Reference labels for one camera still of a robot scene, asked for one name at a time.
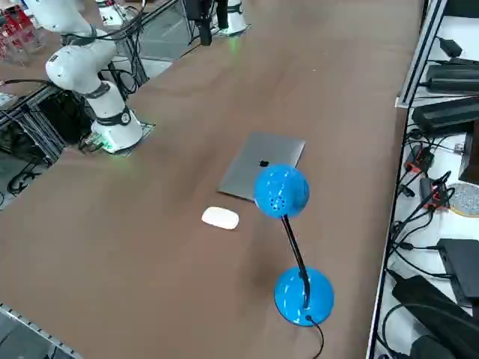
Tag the white computer mouse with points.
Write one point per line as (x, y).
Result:
(221, 218)

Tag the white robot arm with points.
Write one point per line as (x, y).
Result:
(236, 18)
(80, 71)

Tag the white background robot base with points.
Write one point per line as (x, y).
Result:
(109, 13)

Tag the grey closed laptop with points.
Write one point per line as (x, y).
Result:
(258, 149)

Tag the black computer case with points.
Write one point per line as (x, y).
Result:
(63, 116)

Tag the blue desk lamp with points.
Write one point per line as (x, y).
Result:
(280, 190)

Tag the clear box with red items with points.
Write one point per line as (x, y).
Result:
(15, 37)

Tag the small black power adapter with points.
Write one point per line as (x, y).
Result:
(451, 46)

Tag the red and black plug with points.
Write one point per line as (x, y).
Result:
(421, 159)
(434, 194)

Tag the dark brown box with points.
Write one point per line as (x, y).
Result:
(472, 157)

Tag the round speckled disc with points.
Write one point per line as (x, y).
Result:
(466, 200)

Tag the flat black box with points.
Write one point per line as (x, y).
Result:
(462, 269)

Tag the bulky black power brick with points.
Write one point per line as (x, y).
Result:
(434, 306)

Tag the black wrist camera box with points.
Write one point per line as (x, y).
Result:
(193, 8)

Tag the aluminium rack frame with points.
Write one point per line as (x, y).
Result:
(33, 127)

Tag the aluminium frame post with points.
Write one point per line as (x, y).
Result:
(415, 67)

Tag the aluminium table rail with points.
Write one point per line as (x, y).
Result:
(33, 329)

